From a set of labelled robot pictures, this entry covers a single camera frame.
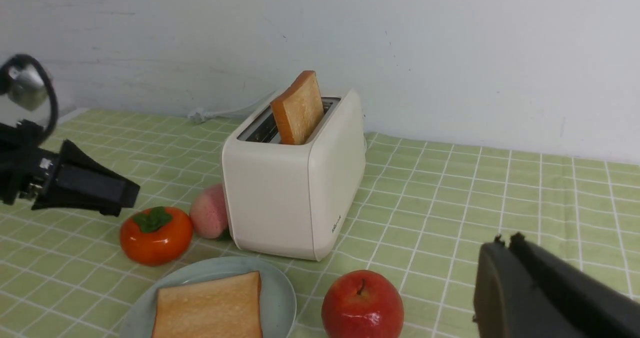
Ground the white power cable with plug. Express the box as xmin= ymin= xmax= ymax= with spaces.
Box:
xmin=188 ymin=90 xmax=282 ymax=124

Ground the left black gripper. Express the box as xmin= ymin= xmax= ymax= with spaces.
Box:
xmin=0 ymin=120 xmax=141 ymax=217

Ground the toast slice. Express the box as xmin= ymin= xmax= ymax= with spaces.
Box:
xmin=151 ymin=270 xmax=263 ymax=338
xmin=270 ymin=70 xmax=324 ymax=145

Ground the light blue plate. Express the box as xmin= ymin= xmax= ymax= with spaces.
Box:
xmin=119 ymin=256 xmax=297 ymax=338

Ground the red apple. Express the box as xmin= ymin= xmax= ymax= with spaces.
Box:
xmin=321 ymin=269 xmax=405 ymax=338

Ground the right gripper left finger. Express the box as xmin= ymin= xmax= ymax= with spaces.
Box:
xmin=473 ymin=241 xmax=601 ymax=338

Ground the pink peach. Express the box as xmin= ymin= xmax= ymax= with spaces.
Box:
xmin=189 ymin=183 xmax=229 ymax=239

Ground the white two-slot toaster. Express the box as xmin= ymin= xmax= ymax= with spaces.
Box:
xmin=221 ymin=89 xmax=367 ymax=261

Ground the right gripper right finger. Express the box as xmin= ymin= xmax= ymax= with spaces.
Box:
xmin=509 ymin=233 xmax=639 ymax=338

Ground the orange persimmon with green leaf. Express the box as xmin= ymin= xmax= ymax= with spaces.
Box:
xmin=119 ymin=206 xmax=194 ymax=267

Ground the green checkered tablecloth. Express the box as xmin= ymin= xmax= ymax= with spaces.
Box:
xmin=0 ymin=110 xmax=640 ymax=338

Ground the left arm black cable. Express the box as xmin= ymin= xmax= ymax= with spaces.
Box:
xmin=0 ymin=54 xmax=60 ymax=146

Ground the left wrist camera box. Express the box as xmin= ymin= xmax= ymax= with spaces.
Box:
xmin=7 ymin=64 xmax=49 ymax=111

